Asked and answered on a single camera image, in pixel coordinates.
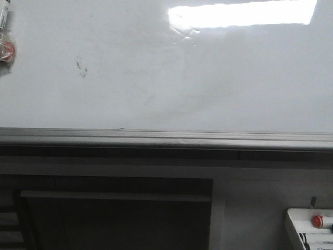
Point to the white marker with red tape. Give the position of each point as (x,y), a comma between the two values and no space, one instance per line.
(8,45)

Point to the grey whiteboard marker tray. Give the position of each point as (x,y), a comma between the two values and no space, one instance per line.
(167,144)

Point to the white whiteboard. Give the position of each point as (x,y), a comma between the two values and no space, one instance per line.
(170,65)

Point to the dark cabinet panel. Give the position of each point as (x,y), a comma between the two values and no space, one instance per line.
(57,212)

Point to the black-striped marker in box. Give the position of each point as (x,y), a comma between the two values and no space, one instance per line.
(316,241)

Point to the red-capped white marker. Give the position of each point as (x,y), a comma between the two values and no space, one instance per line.
(322,222)

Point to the white storage box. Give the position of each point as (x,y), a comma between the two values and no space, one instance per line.
(298,220)

